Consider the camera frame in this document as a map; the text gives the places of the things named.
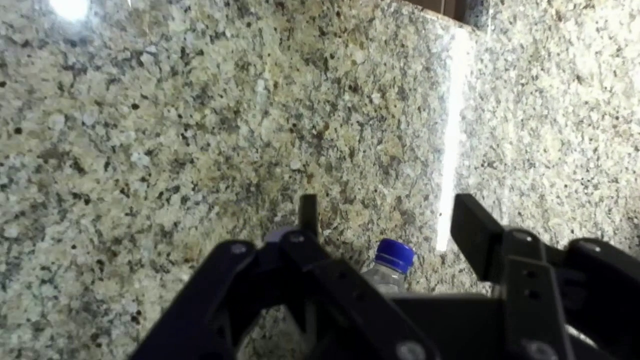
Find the clear blue-capped water bottle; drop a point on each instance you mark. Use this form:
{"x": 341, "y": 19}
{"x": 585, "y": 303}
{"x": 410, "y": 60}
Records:
{"x": 394, "y": 257}

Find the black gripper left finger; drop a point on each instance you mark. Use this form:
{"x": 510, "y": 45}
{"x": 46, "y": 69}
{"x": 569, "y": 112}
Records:
{"x": 347, "y": 300}

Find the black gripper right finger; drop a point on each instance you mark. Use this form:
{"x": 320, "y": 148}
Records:
{"x": 527, "y": 292}

